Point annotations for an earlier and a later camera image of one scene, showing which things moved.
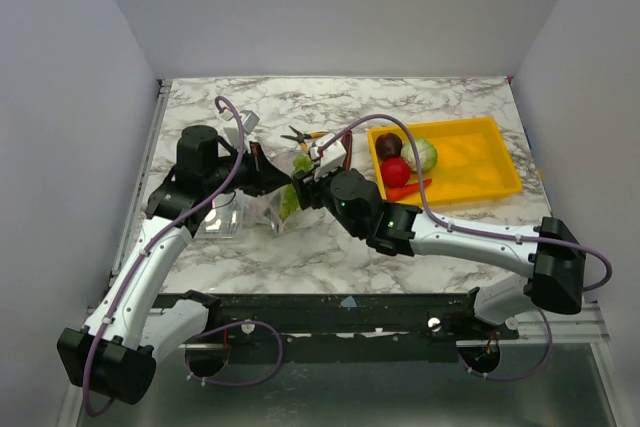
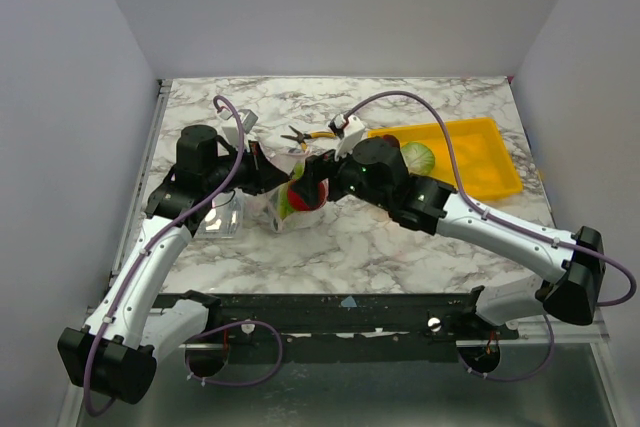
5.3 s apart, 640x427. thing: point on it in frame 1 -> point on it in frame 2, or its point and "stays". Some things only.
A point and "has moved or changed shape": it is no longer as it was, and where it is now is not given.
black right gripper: [305, 190] -> [326, 175]
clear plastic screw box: [226, 217] stays
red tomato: [395, 171] has moved or changed shape
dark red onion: [388, 145] stays
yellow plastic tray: [473, 160] stays
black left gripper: [264, 174] stays
